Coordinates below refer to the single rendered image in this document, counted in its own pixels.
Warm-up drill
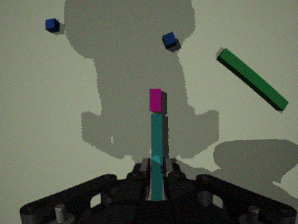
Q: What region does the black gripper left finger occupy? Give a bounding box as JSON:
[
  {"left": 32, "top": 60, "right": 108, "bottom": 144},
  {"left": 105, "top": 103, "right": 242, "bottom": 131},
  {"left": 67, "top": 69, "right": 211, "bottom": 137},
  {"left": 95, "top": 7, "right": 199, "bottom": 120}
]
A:
[{"left": 19, "top": 158, "right": 151, "bottom": 224}]

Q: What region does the small blue cube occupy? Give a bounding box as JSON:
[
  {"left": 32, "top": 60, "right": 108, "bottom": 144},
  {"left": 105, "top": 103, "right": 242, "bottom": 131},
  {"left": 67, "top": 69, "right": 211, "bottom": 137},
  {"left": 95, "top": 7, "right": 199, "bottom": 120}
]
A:
[
  {"left": 45, "top": 18, "right": 60, "bottom": 33},
  {"left": 162, "top": 32, "right": 177, "bottom": 49}
]

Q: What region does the magenta rod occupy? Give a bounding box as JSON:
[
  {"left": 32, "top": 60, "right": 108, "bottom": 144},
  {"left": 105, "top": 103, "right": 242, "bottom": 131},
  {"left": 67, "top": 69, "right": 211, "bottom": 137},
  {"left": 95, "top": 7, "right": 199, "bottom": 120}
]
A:
[{"left": 150, "top": 89, "right": 161, "bottom": 111}]

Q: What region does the turquoise rod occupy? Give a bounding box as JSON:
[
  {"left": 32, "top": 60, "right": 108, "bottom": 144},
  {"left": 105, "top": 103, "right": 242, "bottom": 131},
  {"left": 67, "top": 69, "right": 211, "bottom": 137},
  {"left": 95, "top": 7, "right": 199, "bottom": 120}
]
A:
[{"left": 151, "top": 114, "right": 163, "bottom": 201}]

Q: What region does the green rod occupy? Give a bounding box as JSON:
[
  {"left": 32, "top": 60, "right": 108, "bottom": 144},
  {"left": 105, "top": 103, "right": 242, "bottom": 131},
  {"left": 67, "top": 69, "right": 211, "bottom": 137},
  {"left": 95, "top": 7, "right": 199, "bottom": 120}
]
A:
[{"left": 216, "top": 48, "right": 289, "bottom": 111}]

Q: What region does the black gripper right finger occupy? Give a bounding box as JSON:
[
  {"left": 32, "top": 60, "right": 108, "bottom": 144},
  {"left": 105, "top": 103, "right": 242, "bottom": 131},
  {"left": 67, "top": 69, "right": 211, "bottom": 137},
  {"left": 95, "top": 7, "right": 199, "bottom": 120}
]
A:
[{"left": 163, "top": 158, "right": 297, "bottom": 224}]

